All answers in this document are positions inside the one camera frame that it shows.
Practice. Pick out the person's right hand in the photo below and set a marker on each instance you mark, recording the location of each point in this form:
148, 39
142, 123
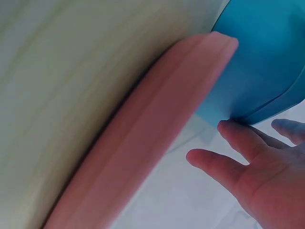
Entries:
278, 186

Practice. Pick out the person's right thumb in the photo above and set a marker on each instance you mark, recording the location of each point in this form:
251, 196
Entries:
289, 131

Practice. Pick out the pink flat tray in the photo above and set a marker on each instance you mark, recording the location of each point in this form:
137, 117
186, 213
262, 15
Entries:
152, 124

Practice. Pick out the blue plastic container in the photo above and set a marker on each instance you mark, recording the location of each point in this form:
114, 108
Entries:
257, 59

